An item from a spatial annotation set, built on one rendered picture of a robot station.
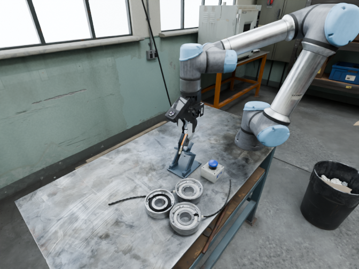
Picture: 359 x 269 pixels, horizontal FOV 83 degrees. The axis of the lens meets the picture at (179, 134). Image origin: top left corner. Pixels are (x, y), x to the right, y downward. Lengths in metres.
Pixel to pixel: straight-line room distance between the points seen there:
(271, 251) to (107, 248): 1.24
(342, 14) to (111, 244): 0.99
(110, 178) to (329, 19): 0.96
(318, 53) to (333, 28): 0.08
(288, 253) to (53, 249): 1.43
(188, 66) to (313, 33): 0.43
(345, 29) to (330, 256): 1.45
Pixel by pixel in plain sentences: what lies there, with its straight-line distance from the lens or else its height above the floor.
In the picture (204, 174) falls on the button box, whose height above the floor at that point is 0.82.
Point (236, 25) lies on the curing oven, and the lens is 2.75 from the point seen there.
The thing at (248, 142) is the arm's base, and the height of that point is 0.85.
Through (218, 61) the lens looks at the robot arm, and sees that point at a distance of 0.73.
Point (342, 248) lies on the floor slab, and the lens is 1.97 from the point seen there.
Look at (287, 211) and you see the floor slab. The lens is 1.98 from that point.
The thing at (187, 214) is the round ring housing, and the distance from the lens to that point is 0.75.
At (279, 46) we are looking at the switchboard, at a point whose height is 0.80.
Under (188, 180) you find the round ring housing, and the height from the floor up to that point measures 0.83.
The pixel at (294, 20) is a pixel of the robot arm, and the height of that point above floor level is 1.38.
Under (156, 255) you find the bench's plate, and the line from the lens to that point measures 0.70.
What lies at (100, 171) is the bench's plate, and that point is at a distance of 0.98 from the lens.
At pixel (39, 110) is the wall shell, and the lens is 2.12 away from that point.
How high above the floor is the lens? 1.42
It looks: 32 degrees down
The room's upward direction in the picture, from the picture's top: straight up
